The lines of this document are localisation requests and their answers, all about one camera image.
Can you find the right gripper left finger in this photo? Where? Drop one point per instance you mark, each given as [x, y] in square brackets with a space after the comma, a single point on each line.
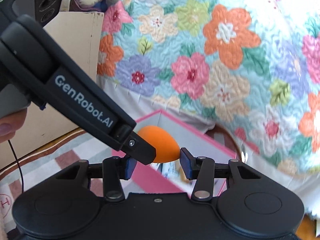
[111, 171]

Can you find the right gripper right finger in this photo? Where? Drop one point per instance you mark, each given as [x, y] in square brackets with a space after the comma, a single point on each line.
[204, 170]

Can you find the orange makeup sponge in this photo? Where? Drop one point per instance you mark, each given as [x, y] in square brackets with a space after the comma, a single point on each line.
[167, 149]

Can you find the person's left hand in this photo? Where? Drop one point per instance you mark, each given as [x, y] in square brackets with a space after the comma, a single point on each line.
[10, 124]

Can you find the pink cardboard box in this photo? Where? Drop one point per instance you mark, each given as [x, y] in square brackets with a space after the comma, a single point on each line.
[169, 177]

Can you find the checkered rug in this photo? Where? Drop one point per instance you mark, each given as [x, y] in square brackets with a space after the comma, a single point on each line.
[46, 163]

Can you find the floral quilt bedspread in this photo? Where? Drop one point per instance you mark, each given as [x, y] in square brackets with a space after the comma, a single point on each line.
[250, 66]

